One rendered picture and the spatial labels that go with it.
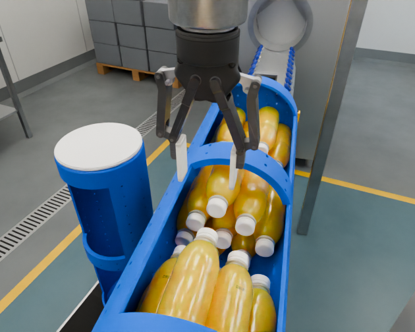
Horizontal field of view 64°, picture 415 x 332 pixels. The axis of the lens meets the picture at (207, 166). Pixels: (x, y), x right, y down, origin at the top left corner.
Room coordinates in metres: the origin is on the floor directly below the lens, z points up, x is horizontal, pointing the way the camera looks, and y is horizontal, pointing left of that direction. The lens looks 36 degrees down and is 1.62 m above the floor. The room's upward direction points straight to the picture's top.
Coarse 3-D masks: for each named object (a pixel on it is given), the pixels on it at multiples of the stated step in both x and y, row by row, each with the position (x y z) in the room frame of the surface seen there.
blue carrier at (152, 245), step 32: (288, 96) 0.93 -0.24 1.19; (192, 160) 0.57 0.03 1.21; (224, 160) 0.54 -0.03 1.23; (256, 160) 0.55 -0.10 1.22; (288, 192) 0.53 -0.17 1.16; (160, 224) 0.39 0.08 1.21; (288, 224) 0.45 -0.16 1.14; (160, 256) 0.46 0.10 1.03; (224, 256) 0.52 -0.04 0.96; (256, 256) 0.50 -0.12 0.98; (288, 256) 0.38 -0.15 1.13; (128, 288) 0.27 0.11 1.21; (128, 320) 0.22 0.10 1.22; (160, 320) 0.21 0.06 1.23
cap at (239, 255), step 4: (232, 252) 0.39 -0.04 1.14; (236, 252) 0.39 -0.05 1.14; (240, 252) 0.39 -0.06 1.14; (228, 256) 0.39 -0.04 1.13; (232, 256) 0.38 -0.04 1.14; (236, 256) 0.38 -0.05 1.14; (240, 256) 0.38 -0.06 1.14; (244, 256) 0.38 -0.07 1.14; (244, 260) 0.37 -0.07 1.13; (248, 260) 0.38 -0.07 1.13
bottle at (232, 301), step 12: (228, 264) 0.36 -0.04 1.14; (240, 264) 0.36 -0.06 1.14; (228, 276) 0.33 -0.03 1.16; (240, 276) 0.33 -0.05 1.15; (216, 288) 0.31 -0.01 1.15; (228, 288) 0.30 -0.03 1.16; (240, 288) 0.31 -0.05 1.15; (252, 288) 0.32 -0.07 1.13; (216, 300) 0.28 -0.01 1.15; (228, 300) 0.28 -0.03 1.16; (240, 300) 0.29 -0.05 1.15; (216, 312) 0.26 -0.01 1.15; (228, 312) 0.26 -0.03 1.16; (240, 312) 0.27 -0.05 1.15; (216, 324) 0.25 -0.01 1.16; (228, 324) 0.25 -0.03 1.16; (240, 324) 0.25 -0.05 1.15
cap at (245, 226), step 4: (240, 220) 0.47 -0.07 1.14; (244, 220) 0.47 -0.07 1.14; (248, 220) 0.47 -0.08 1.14; (252, 220) 0.47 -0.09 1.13; (236, 224) 0.46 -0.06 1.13; (240, 224) 0.46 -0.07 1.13; (244, 224) 0.46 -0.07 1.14; (248, 224) 0.46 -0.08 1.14; (252, 224) 0.46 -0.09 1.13; (236, 228) 0.46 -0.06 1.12; (240, 228) 0.46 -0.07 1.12; (244, 228) 0.46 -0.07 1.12; (248, 228) 0.46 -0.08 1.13; (252, 228) 0.45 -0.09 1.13; (240, 232) 0.46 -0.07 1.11; (244, 232) 0.46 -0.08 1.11; (248, 232) 0.46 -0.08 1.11; (252, 232) 0.45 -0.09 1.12
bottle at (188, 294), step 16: (208, 240) 0.38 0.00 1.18; (192, 256) 0.33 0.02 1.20; (208, 256) 0.33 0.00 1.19; (176, 272) 0.31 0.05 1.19; (192, 272) 0.30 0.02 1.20; (208, 272) 0.31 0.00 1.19; (176, 288) 0.28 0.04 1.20; (192, 288) 0.28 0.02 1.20; (208, 288) 0.29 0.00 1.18; (160, 304) 0.26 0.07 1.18; (176, 304) 0.25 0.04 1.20; (192, 304) 0.25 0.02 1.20; (208, 304) 0.27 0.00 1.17; (192, 320) 0.23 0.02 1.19
